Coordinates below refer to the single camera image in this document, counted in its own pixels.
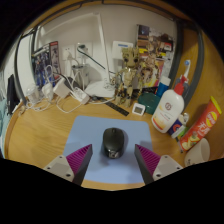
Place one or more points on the white power strip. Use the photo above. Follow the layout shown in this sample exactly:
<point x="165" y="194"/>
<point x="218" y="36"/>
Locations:
<point x="81" y="96"/>

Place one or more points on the black computer mouse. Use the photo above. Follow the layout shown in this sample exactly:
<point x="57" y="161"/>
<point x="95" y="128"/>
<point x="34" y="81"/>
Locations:
<point x="113" y="141"/>

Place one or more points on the colourful figure box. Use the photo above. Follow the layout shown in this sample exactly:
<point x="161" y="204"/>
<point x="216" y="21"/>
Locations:
<point x="163" y="41"/>

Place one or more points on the round green tin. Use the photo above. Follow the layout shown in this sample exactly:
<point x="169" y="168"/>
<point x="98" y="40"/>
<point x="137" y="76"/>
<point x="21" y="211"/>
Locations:
<point x="148" y="102"/>

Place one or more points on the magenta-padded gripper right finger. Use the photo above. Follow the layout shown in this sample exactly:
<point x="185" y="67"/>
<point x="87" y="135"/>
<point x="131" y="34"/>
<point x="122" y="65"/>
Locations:
<point x="162" y="166"/>

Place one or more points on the robot model kit box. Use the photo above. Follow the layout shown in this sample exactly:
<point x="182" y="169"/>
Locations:
<point x="46" y="65"/>

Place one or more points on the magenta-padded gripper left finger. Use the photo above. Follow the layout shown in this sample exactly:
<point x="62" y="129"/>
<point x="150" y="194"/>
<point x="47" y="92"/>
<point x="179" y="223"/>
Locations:
<point x="63" y="166"/>

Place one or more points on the light blue mouse pad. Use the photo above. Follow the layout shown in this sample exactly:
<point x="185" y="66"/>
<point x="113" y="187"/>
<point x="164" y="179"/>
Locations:
<point x="86" y="133"/>

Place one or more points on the blue bottle white cap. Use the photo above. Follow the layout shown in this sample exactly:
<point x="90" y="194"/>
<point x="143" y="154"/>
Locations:
<point x="163" y="87"/>

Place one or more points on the small white desk clock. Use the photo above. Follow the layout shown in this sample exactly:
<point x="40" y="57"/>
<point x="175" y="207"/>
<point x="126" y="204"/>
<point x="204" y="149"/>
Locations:
<point x="138" y="109"/>

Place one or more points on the small brown tree figure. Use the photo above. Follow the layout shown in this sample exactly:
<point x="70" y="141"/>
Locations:
<point x="150" y="66"/>

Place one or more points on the clear plastic container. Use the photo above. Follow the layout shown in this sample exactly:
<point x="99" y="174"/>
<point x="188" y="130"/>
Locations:
<point x="34" y="94"/>

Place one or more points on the white cup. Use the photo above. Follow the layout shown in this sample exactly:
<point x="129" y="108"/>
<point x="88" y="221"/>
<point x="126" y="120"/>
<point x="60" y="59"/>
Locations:
<point x="197" y="153"/>

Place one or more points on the orange chips can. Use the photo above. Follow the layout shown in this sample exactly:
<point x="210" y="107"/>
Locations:
<point x="201" y="125"/>

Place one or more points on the white wall socket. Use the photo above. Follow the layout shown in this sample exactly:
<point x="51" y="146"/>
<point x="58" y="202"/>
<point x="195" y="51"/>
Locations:
<point x="84" y="48"/>
<point x="68" y="52"/>

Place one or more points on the white blue-tip glue bottle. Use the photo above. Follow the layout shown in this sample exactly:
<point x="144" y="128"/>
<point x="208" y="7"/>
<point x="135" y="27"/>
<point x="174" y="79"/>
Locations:
<point x="186" y="71"/>

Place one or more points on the grey metal desk frame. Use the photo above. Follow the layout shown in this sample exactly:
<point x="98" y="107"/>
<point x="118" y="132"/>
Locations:
<point x="199" y="60"/>

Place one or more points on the large white charger block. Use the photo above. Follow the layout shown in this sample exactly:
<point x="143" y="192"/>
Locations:
<point x="61" y="88"/>

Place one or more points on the white red-pump lotion bottle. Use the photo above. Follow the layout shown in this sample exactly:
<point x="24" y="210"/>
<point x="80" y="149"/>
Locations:
<point x="166" y="111"/>

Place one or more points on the checkered bed bedding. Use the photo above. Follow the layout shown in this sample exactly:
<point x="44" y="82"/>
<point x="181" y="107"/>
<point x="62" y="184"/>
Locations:
<point x="2" y="126"/>

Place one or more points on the flat black remote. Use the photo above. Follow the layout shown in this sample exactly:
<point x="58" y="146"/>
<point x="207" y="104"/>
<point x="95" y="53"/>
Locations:
<point x="115" y="108"/>

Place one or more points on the small white charger block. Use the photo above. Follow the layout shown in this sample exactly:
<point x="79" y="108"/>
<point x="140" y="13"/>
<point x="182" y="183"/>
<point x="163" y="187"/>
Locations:
<point x="47" y="90"/>

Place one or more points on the small blue red container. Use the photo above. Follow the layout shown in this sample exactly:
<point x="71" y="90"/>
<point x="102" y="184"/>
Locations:
<point x="176" y="126"/>

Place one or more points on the white desk lamp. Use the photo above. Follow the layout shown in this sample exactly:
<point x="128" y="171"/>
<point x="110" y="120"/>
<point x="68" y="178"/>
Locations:
<point x="100" y="89"/>

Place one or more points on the white blue-striped wall box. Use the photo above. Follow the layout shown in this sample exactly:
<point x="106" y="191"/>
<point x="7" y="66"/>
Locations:
<point x="122" y="48"/>

